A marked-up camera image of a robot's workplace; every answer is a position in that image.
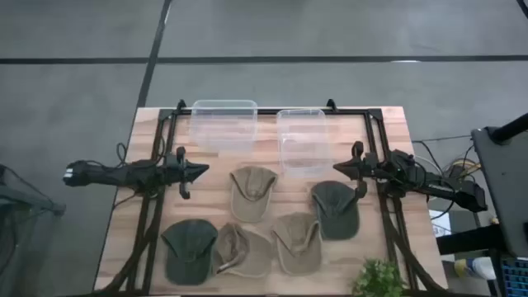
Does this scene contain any wide clear plastic bin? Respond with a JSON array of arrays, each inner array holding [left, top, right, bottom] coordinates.
[[189, 99, 259, 153]]

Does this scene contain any black metal table frame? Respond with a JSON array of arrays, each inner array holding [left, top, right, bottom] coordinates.
[[97, 98, 449, 296]]

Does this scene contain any backlit computer keyboard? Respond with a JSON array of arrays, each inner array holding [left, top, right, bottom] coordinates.
[[498, 257, 528, 297]]

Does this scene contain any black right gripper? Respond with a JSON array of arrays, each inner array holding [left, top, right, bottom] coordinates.
[[332, 140, 380, 199]]

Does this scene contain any grey metal cart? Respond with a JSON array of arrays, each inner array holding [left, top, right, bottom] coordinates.
[[0, 163, 67, 297]]

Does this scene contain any narrow clear plastic bin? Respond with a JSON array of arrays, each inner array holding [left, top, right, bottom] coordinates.
[[276, 108, 333, 178]]

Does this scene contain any white paper sheet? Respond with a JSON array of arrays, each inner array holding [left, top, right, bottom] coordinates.
[[428, 209, 453, 238]]

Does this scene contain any black desk beam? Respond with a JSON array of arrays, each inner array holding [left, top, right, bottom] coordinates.
[[436, 224, 508, 256]]

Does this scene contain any black round pole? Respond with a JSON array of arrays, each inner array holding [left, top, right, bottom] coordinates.
[[489, 112, 528, 144]]

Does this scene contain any tan baseball cap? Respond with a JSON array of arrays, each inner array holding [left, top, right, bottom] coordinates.
[[271, 212, 323, 276], [229, 165, 278, 224]]

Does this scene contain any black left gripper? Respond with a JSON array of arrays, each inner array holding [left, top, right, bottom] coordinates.
[[164, 146, 210, 200]]

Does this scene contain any dark green baseball cap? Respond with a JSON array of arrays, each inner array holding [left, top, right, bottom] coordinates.
[[160, 218, 219, 286], [310, 180, 361, 241]]

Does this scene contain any tangled cable bundle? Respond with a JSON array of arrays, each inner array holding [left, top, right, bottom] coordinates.
[[412, 134, 483, 186]]

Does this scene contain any grey desk panel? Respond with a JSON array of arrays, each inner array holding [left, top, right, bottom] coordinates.
[[471, 125, 528, 259]]

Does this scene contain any white blue yellow bottle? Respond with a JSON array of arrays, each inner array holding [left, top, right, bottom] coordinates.
[[453, 257, 497, 281]]

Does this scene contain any tan cap with metal buckle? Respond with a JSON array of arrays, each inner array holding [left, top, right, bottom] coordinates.
[[212, 222, 274, 278]]

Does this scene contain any small green artificial plant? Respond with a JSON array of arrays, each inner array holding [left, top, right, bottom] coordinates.
[[352, 257, 408, 297]]

